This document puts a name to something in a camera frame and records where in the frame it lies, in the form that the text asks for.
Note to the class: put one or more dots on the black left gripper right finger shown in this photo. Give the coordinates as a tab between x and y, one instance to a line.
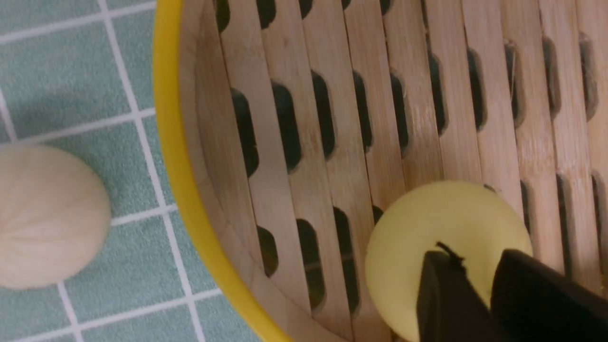
534	303

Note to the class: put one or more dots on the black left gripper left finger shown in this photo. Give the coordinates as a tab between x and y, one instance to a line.
448	307

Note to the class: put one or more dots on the yellow bun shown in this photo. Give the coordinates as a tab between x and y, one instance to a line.
476	223

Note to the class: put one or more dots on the white bun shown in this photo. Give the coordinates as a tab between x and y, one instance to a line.
55	215

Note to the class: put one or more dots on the bamboo steamer tray yellow rim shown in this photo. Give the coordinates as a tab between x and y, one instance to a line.
288	127

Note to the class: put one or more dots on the green checkered tablecloth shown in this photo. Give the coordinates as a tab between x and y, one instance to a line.
76	74

